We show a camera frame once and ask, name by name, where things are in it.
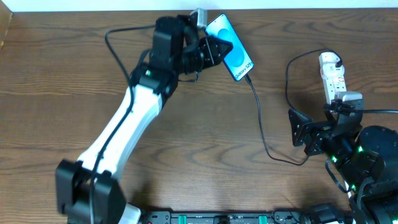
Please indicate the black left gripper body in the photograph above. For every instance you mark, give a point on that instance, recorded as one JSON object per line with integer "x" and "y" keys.
{"x": 208, "y": 54}

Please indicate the white power strip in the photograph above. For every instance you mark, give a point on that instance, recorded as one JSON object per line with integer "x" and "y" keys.
{"x": 331, "y": 86}

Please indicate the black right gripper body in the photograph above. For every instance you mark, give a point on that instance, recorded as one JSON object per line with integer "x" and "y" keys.
{"x": 313, "y": 135}

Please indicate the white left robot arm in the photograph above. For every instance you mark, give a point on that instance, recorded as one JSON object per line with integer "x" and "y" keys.
{"x": 88, "y": 190}

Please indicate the blue Galaxy smartphone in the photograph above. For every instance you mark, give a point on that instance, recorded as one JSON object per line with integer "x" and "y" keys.
{"x": 237, "y": 60}

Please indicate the white USB charger adapter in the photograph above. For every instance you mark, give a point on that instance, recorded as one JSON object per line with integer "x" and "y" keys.
{"x": 330, "y": 65}

